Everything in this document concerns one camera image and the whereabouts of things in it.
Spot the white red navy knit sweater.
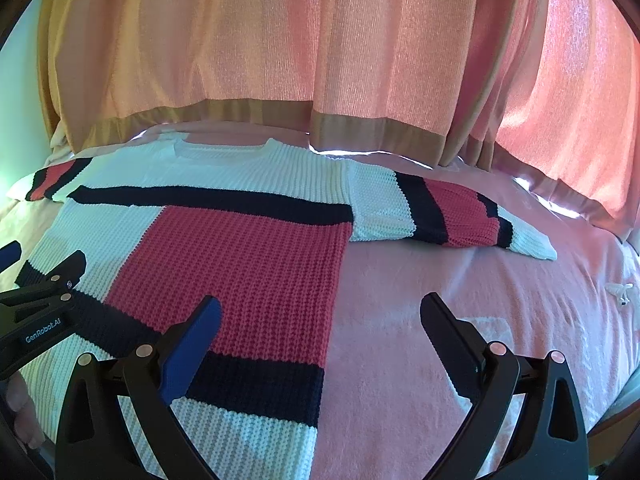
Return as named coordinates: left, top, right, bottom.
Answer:
left=16, top=139, right=556, bottom=479

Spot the small white object on bed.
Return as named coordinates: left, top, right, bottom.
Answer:
left=605, top=283, right=634, bottom=307

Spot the pink curtain with tan hem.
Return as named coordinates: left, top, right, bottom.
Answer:
left=37, top=0, right=639, bottom=240

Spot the pink bed blanket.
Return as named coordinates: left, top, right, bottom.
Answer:
left=0, top=120, right=640, bottom=480

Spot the person's left hand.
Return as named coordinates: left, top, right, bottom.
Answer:
left=6, top=372, right=44, bottom=450

